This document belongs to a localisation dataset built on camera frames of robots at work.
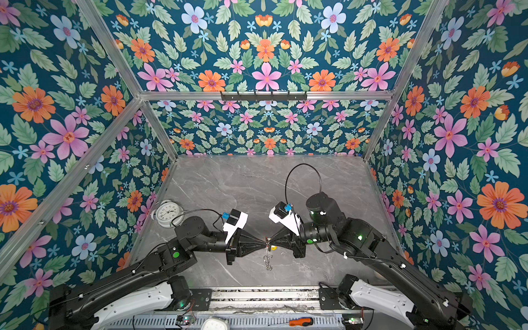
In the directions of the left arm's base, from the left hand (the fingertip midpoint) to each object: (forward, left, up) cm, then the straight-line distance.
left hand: (264, 249), depth 53 cm
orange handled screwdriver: (-14, -11, -31) cm, 36 cm away
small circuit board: (-11, +29, -33) cm, 46 cm away
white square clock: (-13, +18, -30) cm, 38 cm away
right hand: (+4, -2, -3) cm, 6 cm away
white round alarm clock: (+30, +47, -30) cm, 63 cm away
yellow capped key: (+2, -3, -6) cm, 6 cm away
